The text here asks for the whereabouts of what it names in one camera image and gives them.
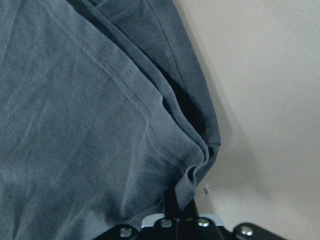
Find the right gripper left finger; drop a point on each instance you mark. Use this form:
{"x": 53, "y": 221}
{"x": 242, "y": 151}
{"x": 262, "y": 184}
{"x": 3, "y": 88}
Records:
{"x": 171, "y": 208}

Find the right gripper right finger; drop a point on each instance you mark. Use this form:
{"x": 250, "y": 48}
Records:
{"x": 190, "y": 211}

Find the black graphic t-shirt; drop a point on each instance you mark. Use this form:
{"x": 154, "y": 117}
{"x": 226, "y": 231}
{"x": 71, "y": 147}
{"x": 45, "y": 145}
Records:
{"x": 103, "y": 107}

